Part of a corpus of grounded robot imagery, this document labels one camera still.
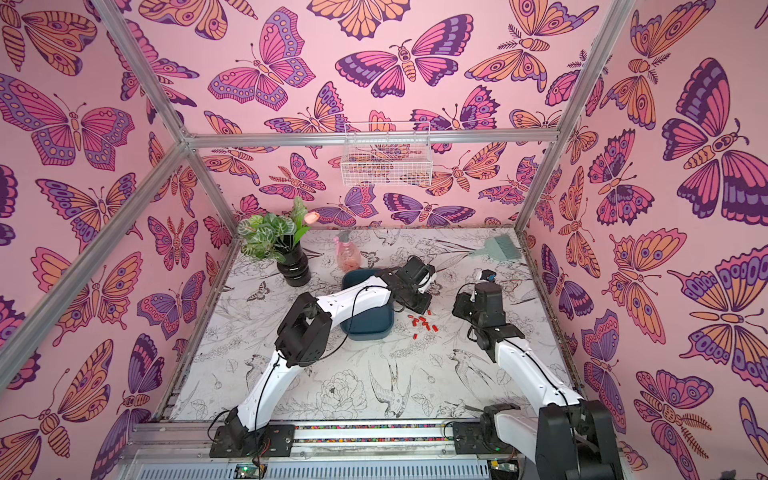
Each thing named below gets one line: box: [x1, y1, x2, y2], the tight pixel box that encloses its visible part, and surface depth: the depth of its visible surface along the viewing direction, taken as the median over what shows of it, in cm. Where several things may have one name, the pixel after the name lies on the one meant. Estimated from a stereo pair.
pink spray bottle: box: [334, 230, 361, 273], surface depth 108 cm
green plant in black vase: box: [238, 197, 320, 287], surface depth 88 cm
